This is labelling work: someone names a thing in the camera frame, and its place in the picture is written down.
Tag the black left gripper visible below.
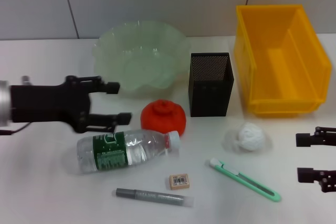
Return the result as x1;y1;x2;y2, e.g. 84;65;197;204
10;75;132;133

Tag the red-orange orange fruit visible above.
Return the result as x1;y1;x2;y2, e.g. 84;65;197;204
140;99;187;137

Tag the clear green-label water bottle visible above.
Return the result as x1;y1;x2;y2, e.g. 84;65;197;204
76;129;182;175

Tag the white paper ball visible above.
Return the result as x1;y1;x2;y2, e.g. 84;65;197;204
237;121;266;152

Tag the green utility knife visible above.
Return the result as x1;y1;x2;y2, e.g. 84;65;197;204
205;157;282;204

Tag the beige eraser with barcode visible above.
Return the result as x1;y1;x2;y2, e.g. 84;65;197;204
169;173;190;190

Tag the pale green glass fruit bowl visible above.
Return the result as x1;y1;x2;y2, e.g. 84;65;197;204
91;20;191;101

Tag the black mesh pen holder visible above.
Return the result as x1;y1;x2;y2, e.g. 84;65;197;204
188;52;235;118

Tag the grey marker pen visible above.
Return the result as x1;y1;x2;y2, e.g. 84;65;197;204
115;187;195;208

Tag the yellow plastic bin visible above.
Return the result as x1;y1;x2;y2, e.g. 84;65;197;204
234;4;332;119

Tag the thin left gripper cable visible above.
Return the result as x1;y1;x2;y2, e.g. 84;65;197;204
0;123;30;136

